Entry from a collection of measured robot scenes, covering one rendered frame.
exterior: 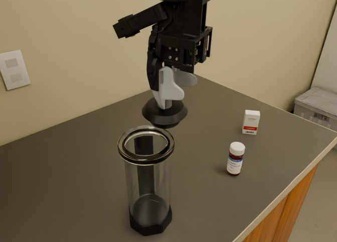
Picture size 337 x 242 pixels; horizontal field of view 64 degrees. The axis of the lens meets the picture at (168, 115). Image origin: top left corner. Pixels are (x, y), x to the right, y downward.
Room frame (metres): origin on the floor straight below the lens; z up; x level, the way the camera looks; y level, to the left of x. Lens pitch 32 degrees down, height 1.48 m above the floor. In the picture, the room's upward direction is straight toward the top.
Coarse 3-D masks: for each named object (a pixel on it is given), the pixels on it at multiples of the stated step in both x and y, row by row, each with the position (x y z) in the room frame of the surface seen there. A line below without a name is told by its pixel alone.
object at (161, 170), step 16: (144, 128) 0.45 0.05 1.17; (128, 144) 0.42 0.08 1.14; (144, 144) 0.45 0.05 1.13; (160, 144) 0.44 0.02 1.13; (144, 160) 0.35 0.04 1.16; (128, 176) 0.38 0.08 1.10; (144, 176) 0.36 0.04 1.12; (160, 176) 0.37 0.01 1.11; (128, 192) 0.38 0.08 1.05; (144, 192) 0.36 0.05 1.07; (160, 192) 0.37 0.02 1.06; (144, 208) 0.36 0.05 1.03; (160, 208) 0.37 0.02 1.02; (144, 224) 0.36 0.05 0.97
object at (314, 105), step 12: (300, 96) 2.16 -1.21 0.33; (312, 96) 2.16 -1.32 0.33; (324, 96) 2.16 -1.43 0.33; (336, 96) 2.16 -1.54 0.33; (300, 108) 2.07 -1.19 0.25; (312, 108) 1.98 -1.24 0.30; (324, 108) 1.95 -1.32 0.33; (336, 108) 1.95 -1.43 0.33; (312, 120) 1.98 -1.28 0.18; (324, 120) 1.90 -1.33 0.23; (336, 120) 1.84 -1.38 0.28; (336, 144) 1.80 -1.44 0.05
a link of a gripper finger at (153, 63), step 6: (150, 54) 0.41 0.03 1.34; (150, 60) 0.41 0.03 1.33; (156, 60) 0.41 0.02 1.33; (150, 66) 0.40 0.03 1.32; (156, 66) 0.41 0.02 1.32; (150, 72) 0.40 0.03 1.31; (156, 72) 0.41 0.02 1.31; (150, 78) 0.41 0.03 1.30; (156, 78) 0.41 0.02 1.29; (150, 84) 0.41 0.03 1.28; (156, 84) 0.41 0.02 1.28; (156, 90) 0.41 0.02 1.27
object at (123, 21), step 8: (152, 8) 0.42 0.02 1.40; (160, 8) 0.42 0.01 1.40; (128, 16) 0.47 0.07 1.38; (136, 16) 0.44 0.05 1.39; (144, 16) 0.43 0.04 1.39; (152, 16) 0.42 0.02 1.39; (160, 16) 0.42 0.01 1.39; (120, 24) 0.46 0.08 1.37; (128, 24) 0.45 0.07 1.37; (136, 24) 0.44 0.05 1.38; (144, 24) 0.43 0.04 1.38; (152, 24) 0.42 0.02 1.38; (120, 32) 0.46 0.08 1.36; (128, 32) 0.45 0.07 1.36; (136, 32) 0.47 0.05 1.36
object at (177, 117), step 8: (152, 104) 0.46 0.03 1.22; (168, 104) 0.45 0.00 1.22; (176, 104) 0.46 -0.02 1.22; (184, 104) 0.47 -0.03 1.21; (144, 112) 0.44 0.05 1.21; (152, 112) 0.43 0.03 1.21; (160, 112) 0.43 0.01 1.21; (168, 112) 0.43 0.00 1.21; (176, 112) 0.43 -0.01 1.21; (184, 112) 0.44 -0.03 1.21; (152, 120) 0.42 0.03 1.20; (160, 120) 0.42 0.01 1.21; (168, 120) 0.42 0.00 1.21; (176, 120) 0.42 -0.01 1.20; (160, 128) 0.43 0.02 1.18; (168, 128) 0.43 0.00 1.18
